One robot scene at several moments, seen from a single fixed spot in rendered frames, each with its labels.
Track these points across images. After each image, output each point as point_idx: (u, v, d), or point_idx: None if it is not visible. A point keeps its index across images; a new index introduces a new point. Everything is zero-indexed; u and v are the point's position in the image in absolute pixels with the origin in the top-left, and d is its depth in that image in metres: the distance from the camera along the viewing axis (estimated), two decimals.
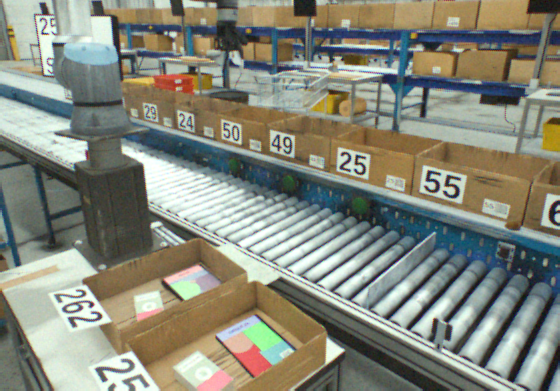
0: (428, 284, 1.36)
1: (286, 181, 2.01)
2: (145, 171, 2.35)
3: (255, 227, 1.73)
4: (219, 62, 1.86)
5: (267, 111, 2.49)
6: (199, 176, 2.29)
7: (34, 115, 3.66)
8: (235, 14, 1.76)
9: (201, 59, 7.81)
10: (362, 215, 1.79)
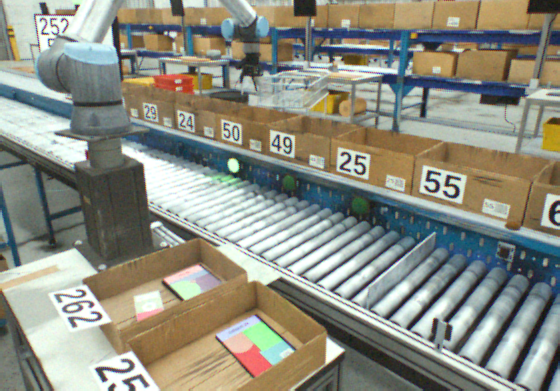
0: (428, 284, 1.36)
1: (286, 181, 2.01)
2: (145, 171, 2.35)
3: (255, 227, 1.73)
4: (245, 86, 2.18)
5: (267, 111, 2.49)
6: (199, 176, 2.29)
7: (34, 115, 3.66)
8: None
9: (201, 59, 7.81)
10: (362, 215, 1.79)
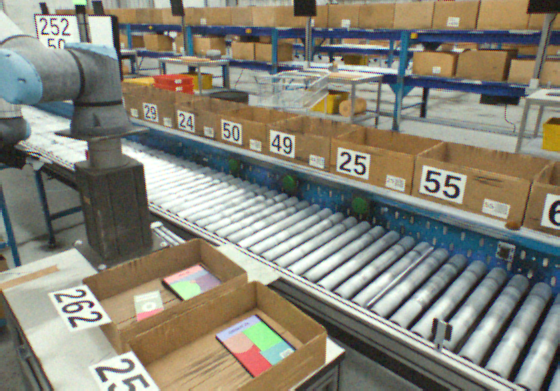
0: (428, 284, 1.36)
1: (286, 181, 2.01)
2: (145, 171, 2.35)
3: (255, 227, 1.73)
4: None
5: (267, 111, 2.49)
6: (199, 176, 2.29)
7: (34, 115, 3.66)
8: None
9: (201, 59, 7.81)
10: (362, 215, 1.79)
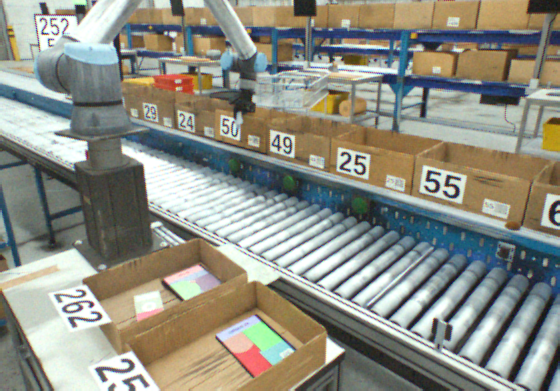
0: (428, 284, 1.36)
1: (286, 181, 2.01)
2: (145, 171, 2.35)
3: (255, 227, 1.73)
4: (240, 122, 2.21)
5: (267, 111, 2.48)
6: (199, 176, 2.29)
7: (34, 115, 3.66)
8: None
9: (201, 59, 7.81)
10: (362, 215, 1.79)
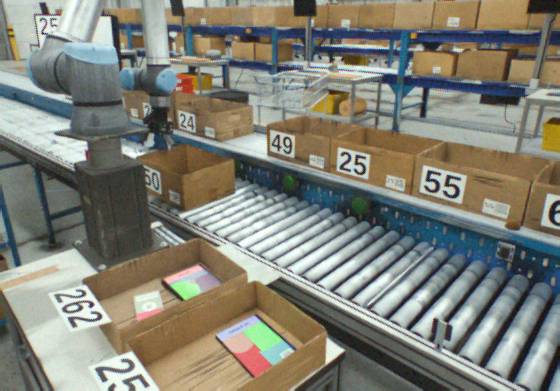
0: (428, 284, 1.36)
1: (286, 181, 2.01)
2: None
3: (255, 227, 1.73)
4: (150, 145, 1.85)
5: (200, 152, 2.17)
6: None
7: (34, 115, 3.66)
8: None
9: (201, 59, 7.81)
10: (362, 215, 1.79)
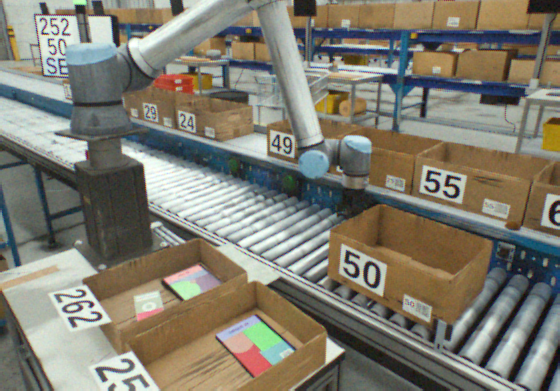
0: None
1: (286, 181, 2.01)
2: (145, 171, 2.35)
3: None
4: None
5: (411, 218, 1.45)
6: None
7: (34, 115, 3.66)
8: (366, 181, 1.43)
9: (201, 59, 7.81)
10: None
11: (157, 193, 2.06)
